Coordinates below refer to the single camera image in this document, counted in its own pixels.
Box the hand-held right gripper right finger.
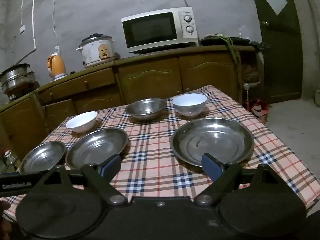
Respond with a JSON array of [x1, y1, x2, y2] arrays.
[[194, 152, 298, 207]]

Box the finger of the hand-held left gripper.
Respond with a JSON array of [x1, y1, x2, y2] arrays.
[[0, 171, 50, 197]]

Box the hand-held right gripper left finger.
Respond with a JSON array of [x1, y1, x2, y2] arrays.
[[30, 154, 128, 205]]

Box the medium steel plate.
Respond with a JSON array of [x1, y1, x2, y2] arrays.
[[65, 127, 129, 170]]

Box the large steel basin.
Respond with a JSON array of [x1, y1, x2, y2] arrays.
[[170, 117, 255, 168]]

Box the small steel plate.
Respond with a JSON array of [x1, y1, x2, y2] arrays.
[[19, 141, 67, 174]]

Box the shallow white bowl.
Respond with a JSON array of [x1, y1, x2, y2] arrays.
[[65, 111, 98, 133]]

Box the deep white bowl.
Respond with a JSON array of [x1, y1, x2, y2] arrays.
[[172, 93, 208, 117]]

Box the steel bowl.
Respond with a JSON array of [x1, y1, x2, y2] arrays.
[[125, 99, 167, 120]]

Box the cooking oil bottle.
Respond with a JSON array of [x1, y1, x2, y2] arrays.
[[2, 150, 15, 173]]

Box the plaid tablecloth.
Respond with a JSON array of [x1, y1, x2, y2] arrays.
[[0, 85, 320, 220]]

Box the red plastic bag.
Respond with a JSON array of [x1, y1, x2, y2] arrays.
[[246, 99, 269, 123]]

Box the gas stove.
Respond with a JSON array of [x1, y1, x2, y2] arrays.
[[5, 81, 40, 102]]

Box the wooden kitchen cabinet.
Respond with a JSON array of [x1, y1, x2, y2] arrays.
[[0, 45, 258, 155]]

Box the steel steamer pot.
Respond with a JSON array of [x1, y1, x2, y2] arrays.
[[0, 63, 35, 95]]

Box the orange electric kettle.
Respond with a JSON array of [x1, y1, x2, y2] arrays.
[[46, 53, 68, 82]]

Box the white rice cooker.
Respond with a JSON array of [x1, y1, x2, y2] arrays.
[[76, 33, 116, 69]]

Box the green scallions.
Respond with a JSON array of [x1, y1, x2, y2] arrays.
[[202, 33, 242, 67]]

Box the black induction cooker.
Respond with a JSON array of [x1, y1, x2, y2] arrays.
[[200, 37, 250, 47]]

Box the dark green door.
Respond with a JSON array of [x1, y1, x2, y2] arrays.
[[249, 0, 304, 104]]

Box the white microwave oven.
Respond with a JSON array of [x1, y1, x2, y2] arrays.
[[121, 7, 198, 53]]

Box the white kettle power cable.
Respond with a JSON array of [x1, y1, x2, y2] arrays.
[[51, 0, 60, 53]]

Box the white wall conduit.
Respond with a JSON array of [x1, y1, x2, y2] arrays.
[[31, 0, 38, 52]]

